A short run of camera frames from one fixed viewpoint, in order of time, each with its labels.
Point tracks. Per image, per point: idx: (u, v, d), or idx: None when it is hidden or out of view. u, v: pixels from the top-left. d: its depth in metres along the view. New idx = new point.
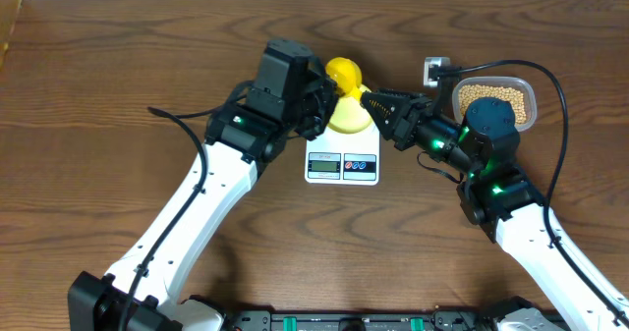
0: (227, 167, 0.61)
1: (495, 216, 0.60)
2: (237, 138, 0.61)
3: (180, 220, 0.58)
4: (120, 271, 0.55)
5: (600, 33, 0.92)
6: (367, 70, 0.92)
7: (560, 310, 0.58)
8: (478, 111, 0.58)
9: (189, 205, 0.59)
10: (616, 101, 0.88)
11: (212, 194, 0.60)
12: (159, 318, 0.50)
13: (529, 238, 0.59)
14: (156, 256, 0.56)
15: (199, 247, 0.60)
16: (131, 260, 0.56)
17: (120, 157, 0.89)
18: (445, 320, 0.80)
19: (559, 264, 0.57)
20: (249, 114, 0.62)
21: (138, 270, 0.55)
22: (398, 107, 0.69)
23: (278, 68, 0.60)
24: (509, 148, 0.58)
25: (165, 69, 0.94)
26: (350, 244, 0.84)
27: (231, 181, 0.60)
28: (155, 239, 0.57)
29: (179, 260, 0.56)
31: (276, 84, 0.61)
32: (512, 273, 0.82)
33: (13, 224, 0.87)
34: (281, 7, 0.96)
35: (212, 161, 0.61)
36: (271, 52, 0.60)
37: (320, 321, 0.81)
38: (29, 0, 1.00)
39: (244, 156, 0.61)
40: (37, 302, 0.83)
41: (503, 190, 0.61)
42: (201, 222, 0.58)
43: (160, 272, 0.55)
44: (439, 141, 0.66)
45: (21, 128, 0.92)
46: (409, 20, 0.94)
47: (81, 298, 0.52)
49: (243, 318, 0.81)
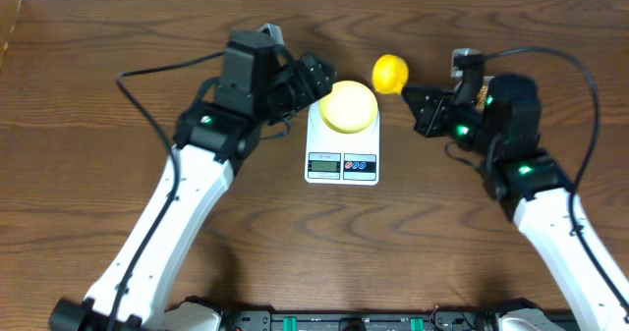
0: (198, 171, 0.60)
1: (519, 193, 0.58)
2: (206, 138, 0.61)
3: (156, 231, 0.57)
4: (99, 293, 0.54)
5: (599, 33, 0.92)
6: (367, 70, 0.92)
7: (572, 301, 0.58)
8: (501, 82, 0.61)
9: (163, 215, 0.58)
10: (616, 102, 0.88)
11: (186, 200, 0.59)
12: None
13: (550, 222, 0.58)
14: (136, 272, 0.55)
15: (179, 254, 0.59)
16: (110, 280, 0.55)
17: (120, 157, 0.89)
18: (445, 320, 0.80)
19: (578, 253, 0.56)
20: (218, 113, 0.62)
21: (118, 290, 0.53)
22: (431, 95, 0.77)
23: (242, 61, 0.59)
24: (532, 119, 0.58)
25: (165, 69, 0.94)
26: (351, 244, 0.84)
27: (202, 184, 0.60)
28: (132, 254, 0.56)
29: (159, 272, 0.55)
31: (243, 79, 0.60)
32: (511, 273, 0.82)
33: (14, 225, 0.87)
34: (279, 7, 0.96)
35: (184, 167, 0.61)
36: (234, 45, 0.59)
37: (320, 321, 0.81)
38: None
39: (215, 156, 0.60)
40: (38, 302, 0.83)
41: (532, 169, 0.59)
42: (178, 231, 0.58)
43: (141, 289, 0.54)
44: (463, 128, 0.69)
45: (21, 128, 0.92)
46: (409, 20, 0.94)
47: (62, 325, 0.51)
49: (244, 318, 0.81)
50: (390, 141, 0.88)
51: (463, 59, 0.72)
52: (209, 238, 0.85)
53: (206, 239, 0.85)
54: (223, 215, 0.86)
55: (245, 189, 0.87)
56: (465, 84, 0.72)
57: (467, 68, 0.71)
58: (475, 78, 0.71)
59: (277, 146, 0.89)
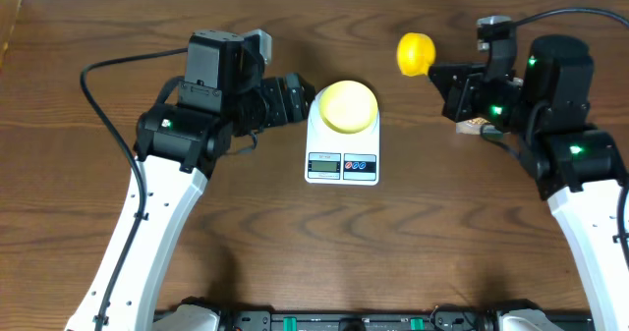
0: (165, 185, 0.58)
1: (565, 173, 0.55)
2: (172, 141, 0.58)
3: (128, 254, 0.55)
4: (80, 323, 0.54)
5: (600, 32, 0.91)
6: (367, 70, 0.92)
7: (597, 312, 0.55)
8: (548, 42, 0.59)
9: (133, 237, 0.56)
10: (616, 102, 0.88)
11: (154, 218, 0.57)
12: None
13: (592, 223, 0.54)
14: (113, 301, 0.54)
15: (157, 272, 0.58)
16: (87, 309, 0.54)
17: (120, 158, 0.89)
18: (445, 320, 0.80)
19: (617, 262, 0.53)
20: (183, 113, 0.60)
21: (96, 320, 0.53)
22: (459, 75, 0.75)
23: (208, 55, 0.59)
24: (581, 81, 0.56)
25: (165, 69, 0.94)
26: (350, 244, 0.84)
27: (172, 198, 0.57)
28: (106, 282, 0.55)
29: (137, 298, 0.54)
31: (209, 74, 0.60)
32: (511, 273, 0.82)
33: (14, 225, 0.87)
34: (279, 7, 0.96)
35: (148, 183, 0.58)
36: (199, 40, 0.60)
37: (320, 321, 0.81)
38: None
39: (183, 166, 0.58)
40: (38, 302, 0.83)
41: (584, 149, 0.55)
42: (151, 252, 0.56)
43: (121, 316, 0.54)
44: (498, 108, 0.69)
45: (20, 128, 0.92)
46: (409, 20, 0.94)
47: None
49: (244, 318, 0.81)
50: (390, 141, 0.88)
51: (489, 27, 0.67)
52: (209, 238, 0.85)
53: (206, 239, 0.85)
54: (223, 215, 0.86)
55: (245, 189, 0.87)
56: (493, 57, 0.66)
57: (493, 39, 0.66)
58: (504, 48, 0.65)
59: (277, 146, 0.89)
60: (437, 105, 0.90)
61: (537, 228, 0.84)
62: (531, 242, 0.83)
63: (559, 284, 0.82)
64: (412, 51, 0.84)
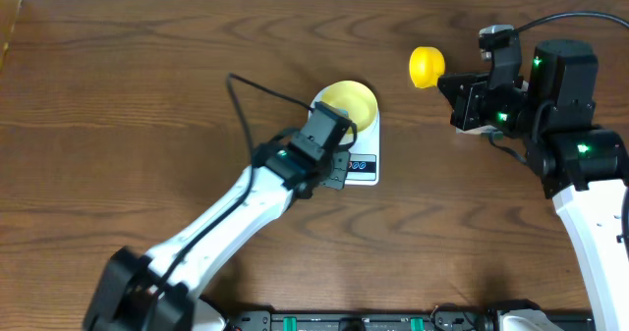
0: (270, 190, 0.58)
1: (572, 173, 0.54)
2: (280, 170, 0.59)
3: (221, 224, 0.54)
4: (159, 252, 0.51)
5: (600, 33, 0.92)
6: (367, 70, 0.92)
7: (599, 311, 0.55)
8: (551, 44, 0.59)
9: (229, 213, 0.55)
10: (616, 102, 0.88)
11: (253, 208, 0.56)
12: (187, 319, 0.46)
13: (597, 222, 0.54)
14: (195, 248, 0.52)
15: (228, 254, 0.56)
16: (170, 245, 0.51)
17: (120, 158, 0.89)
18: (445, 320, 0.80)
19: (620, 261, 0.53)
20: (292, 152, 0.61)
21: (176, 256, 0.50)
22: (466, 83, 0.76)
23: (327, 122, 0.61)
24: (584, 80, 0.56)
25: (165, 69, 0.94)
26: (350, 244, 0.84)
27: (271, 201, 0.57)
28: (195, 233, 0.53)
29: (213, 256, 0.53)
31: (323, 133, 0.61)
32: (511, 273, 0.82)
33: (13, 225, 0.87)
34: (279, 7, 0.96)
35: (257, 181, 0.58)
36: (323, 108, 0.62)
37: (320, 321, 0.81)
38: None
39: (283, 183, 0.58)
40: (38, 302, 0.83)
41: (591, 148, 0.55)
42: (240, 230, 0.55)
43: (195, 266, 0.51)
44: (502, 115, 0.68)
45: (20, 128, 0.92)
46: (409, 20, 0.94)
47: (114, 271, 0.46)
49: (243, 318, 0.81)
50: (389, 141, 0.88)
51: (488, 37, 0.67)
52: None
53: None
54: None
55: None
56: (497, 65, 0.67)
57: (494, 48, 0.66)
58: (509, 56, 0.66)
59: None
60: (436, 105, 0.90)
61: (537, 227, 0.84)
62: (530, 242, 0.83)
63: (559, 284, 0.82)
64: (422, 65, 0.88)
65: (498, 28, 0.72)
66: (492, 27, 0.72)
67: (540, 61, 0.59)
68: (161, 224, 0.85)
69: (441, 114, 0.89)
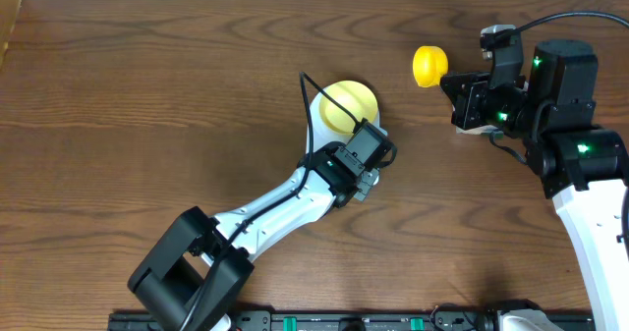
0: (320, 188, 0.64)
1: (571, 173, 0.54)
2: (327, 176, 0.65)
3: (278, 207, 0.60)
4: (224, 219, 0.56)
5: (600, 33, 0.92)
6: (367, 69, 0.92)
7: (599, 312, 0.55)
8: (552, 43, 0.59)
9: (284, 201, 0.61)
10: (616, 101, 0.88)
11: (304, 200, 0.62)
12: (241, 283, 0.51)
13: (597, 222, 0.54)
14: (256, 224, 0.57)
15: (275, 239, 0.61)
16: (234, 215, 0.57)
17: (120, 158, 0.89)
18: (445, 320, 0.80)
19: (620, 261, 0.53)
20: (336, 164, 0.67)
21: (240, 225, 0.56)
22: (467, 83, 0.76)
23: (371, 141, 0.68)
24: (584, 80, 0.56)
25: (165, 69, 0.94)
26: (350, 244, 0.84)
27: (318, 198, 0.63)
28: (255, 210, 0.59)
29: (269, 233, 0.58)
31: (365, 150, 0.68)
32: (511, 273, 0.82)
33: (13, 225, 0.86)
34: (280, 7, 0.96)
35: (310, 179, 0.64)
36: (370, 128, 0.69)
37: (320, 321, 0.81)
38: None
39: (330, 189, 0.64)
40: (38, 303, 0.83)
41: (591, 148, 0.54)
42: (291, 217, 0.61)
43: (253, 238, 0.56)
44: (502, 114, 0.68)
45: (20, 128, 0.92)
46: (409, 20, 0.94)
47: (184, 228, 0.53)
49: (243, 319, 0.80)
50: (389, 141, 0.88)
51: (490, 36, 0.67)
52: None
53: None
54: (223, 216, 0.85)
55: (245, 189, 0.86)
56: (497, 65, 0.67)
57: (495, 47, 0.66)
58: (510, 55, 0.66)
59: (278, 146, 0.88)
60: (436, 105, 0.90)
61: (536, 227, 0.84)
62: (530, 242, 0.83)
63: (559, 284, 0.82)
64: (426, 65, 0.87)
65: (499, 28, 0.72)
66: (492, 27, 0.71)
67: (540, 61, 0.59)
68: (162, 224, 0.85)
69: (441, 114, 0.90)
